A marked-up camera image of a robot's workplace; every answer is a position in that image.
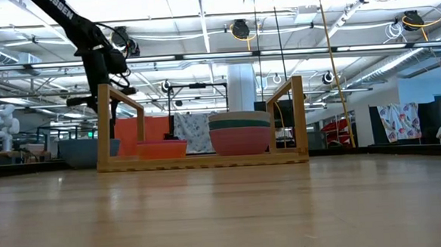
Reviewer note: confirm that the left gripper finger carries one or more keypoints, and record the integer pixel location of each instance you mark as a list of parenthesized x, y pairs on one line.
[(115, 121)]

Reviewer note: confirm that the blue bowl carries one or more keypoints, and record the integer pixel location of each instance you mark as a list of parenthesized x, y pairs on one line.
[(78, 153)]

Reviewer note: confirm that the red translucent bowl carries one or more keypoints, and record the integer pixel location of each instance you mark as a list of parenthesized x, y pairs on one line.
[(161, 141)]

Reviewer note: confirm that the yellow translucent bowl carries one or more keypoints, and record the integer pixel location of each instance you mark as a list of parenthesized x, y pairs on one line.
[(161, 151)]

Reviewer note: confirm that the teal bowl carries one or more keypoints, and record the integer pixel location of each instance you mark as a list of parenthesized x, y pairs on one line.
[(239, 124)]

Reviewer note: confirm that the pink bowl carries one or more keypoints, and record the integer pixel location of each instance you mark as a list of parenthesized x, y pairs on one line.
[(240, 141)]

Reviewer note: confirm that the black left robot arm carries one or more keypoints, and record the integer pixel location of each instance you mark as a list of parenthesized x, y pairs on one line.
[(67, 16)]

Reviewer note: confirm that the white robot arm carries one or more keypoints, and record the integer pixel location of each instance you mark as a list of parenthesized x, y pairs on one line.
[(5, 127)]

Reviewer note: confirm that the wooden slatted shelf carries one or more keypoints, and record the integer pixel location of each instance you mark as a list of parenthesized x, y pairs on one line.
[(207, 162)]

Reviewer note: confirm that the orange cloth panel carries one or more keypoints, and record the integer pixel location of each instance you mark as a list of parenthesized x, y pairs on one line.
[(154, 128)]

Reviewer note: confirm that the small black ceiling reel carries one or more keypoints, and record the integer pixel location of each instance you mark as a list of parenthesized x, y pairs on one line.
[(165, 86), (327, 78)]

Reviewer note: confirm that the grey floral cloth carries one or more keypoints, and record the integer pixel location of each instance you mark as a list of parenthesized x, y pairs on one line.
[(194, 130)]

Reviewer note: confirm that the long ceiling strip light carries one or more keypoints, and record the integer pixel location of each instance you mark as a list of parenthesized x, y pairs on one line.
[(217, 56)]

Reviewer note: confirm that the white round column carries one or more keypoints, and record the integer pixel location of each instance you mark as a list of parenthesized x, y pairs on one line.
[(241, 88)]

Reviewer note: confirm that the black panel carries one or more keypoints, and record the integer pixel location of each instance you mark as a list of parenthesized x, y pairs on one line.
[(285, 114)]

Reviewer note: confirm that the red storage bins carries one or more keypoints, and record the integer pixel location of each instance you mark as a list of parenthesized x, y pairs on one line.
[(336, 126)]

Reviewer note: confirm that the colourful floral cloth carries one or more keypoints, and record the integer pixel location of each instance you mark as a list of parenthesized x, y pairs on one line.
[(398, 121)]

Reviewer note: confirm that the black partition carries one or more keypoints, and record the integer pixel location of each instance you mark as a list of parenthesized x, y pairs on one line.
[(430, 116)]

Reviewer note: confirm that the black stand frame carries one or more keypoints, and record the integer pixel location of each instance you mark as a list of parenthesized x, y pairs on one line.
[(197, 85)]

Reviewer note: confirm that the black aluminium table frame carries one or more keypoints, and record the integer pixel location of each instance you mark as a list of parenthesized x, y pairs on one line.
[(395, 149)]

